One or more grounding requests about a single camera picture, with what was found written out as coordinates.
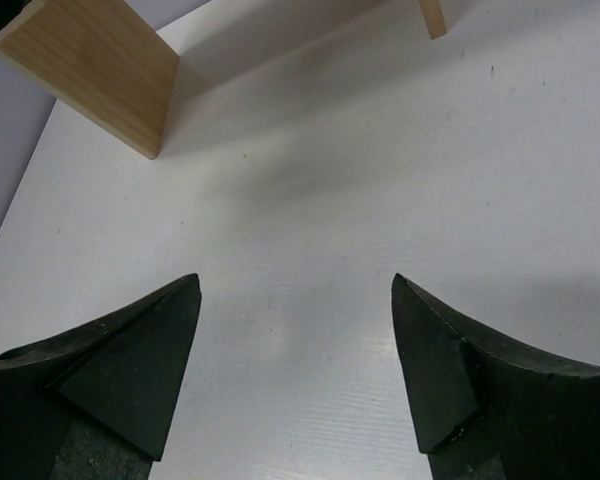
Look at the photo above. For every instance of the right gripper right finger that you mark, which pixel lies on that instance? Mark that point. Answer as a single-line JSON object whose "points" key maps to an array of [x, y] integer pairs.
{"points": [[487, 406]]}

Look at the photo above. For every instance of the wooden three-tier shelf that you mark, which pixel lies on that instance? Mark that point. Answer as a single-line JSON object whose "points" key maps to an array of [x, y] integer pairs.
{"points": [[226, 70]]}

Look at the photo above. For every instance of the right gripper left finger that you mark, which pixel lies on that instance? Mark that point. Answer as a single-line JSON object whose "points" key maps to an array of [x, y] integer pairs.
{"points": [[97, 401]]}

